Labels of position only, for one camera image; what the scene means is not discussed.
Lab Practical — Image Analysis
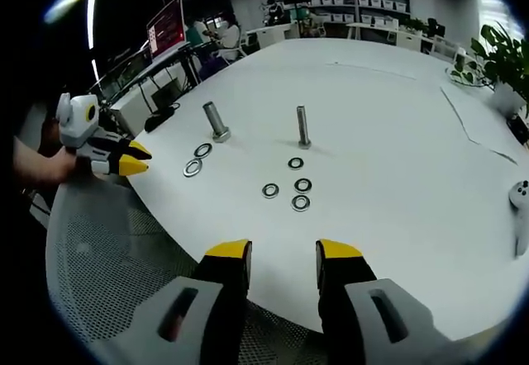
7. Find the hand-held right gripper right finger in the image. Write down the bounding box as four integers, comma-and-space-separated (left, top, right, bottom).
315, 239, 468, 365

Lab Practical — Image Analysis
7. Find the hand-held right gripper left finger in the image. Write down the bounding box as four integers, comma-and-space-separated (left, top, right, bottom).
110, 239, 254, 365

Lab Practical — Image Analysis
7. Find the thick threaded stud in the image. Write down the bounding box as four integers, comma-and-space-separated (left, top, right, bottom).
202, 101, 231, 144

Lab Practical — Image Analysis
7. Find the thin threaded stud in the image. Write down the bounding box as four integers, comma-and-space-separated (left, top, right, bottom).
295, 105, 312, 149

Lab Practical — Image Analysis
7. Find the person's left hand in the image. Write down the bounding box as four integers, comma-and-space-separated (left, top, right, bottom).
13, 135, 79, 187

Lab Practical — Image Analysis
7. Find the black pouch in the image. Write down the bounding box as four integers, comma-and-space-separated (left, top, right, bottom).
144, 107, 177, 133

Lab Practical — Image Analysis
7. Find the grey mesh office chair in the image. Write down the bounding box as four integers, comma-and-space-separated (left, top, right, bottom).
45, 173, 323, 365

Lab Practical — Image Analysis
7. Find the red computer monitor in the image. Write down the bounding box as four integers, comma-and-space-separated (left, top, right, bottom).
145, 0, 185, 61

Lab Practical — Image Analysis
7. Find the white game controller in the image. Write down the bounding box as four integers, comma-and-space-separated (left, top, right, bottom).
508, 179, 529, 258

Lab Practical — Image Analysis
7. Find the small green plant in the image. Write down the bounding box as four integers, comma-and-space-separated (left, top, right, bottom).
448, 53, 480, 88

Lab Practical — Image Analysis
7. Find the white storage shelf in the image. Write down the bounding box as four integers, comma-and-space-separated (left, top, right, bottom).
307, 0, 412, 27

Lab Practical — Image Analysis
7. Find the green potted plant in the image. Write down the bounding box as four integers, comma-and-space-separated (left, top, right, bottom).
470, 21, 529, 118

